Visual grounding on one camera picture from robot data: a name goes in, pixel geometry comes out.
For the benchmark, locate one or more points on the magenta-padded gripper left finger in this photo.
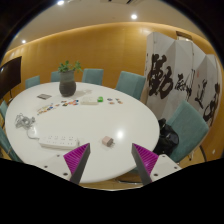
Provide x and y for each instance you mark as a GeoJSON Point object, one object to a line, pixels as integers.
{"type": "Point", "coordinates": [76, 159]}

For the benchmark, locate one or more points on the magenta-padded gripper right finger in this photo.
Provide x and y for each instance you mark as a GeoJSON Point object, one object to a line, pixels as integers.
{"type": "Point", "coordinates": [146, 160]}

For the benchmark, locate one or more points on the pink charger block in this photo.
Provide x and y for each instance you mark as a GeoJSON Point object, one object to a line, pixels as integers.
{"type": "Point", "coordinates": [107, 141]}

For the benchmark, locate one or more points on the white power strip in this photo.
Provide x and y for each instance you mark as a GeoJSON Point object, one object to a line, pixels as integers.
{"type": "Point", "coordinates": [58, 141]}

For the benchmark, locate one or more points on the black bag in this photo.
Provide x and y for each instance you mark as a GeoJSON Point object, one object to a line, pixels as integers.
{"type": "Point", "coordinates": [166, 138]}

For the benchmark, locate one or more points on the teal chairs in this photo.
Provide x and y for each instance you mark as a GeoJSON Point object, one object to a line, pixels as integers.
{"type": "Point", "coordinates": [188, 130]}

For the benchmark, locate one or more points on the row of colourful badges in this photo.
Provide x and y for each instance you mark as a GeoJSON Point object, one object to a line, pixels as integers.
{"type": "Point", "coordinates": [68, 102]}

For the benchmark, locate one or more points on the colourful sticker sheet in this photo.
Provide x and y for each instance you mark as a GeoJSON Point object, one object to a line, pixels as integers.
{"type": "Point", "coordinates": [45, 108]}

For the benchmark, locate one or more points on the small green object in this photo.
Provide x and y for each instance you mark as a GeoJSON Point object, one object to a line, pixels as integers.
{"type": "Point", "coordinates": [100, 99]}

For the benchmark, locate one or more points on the small dark round badges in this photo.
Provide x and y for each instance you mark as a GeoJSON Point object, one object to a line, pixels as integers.
{"type": "Point", "coordinates": [111, 102]}

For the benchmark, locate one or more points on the grey flat card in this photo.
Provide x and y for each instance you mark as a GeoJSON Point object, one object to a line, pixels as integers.
{"type": "Point", "coordinates": [44, 96]}

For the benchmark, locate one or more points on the potted plant in grey vase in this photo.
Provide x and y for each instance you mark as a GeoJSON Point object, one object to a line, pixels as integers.
{"type": "Point", "coordinates": [67, 86]}

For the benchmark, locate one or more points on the white calligraphy folding screen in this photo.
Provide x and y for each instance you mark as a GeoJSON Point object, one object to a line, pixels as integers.
{"type": "Point", "coordinates": [173, 66]}

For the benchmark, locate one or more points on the round ceiling lights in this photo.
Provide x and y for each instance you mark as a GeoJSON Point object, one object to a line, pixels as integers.
{"type": "Point", "coordinates": [134, 16]}

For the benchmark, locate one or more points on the black wall monitor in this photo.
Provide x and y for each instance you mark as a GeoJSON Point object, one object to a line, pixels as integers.
{"type": "Point", "coordinates": [10, 76]}

